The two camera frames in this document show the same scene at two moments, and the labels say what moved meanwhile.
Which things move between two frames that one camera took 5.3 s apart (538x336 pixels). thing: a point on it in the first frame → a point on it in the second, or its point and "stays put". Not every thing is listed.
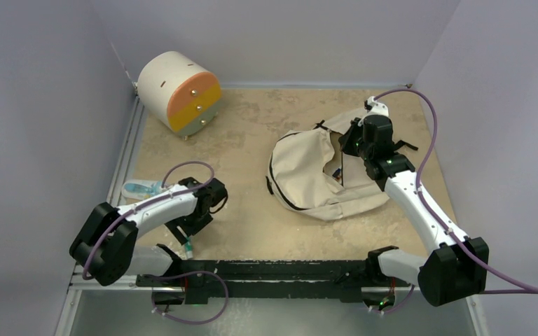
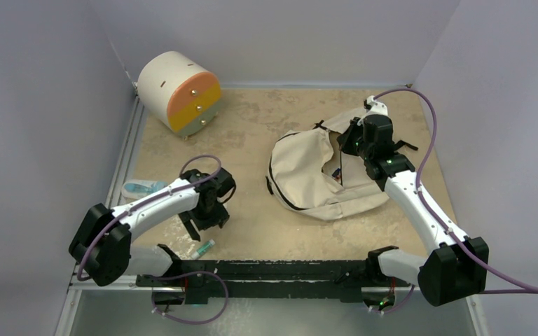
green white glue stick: x=189 y=251 → x=199 y=251
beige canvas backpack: x=308 y=174 stays put
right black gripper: x=345 y=140 stays put
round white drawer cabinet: x=173 y=89 stays put
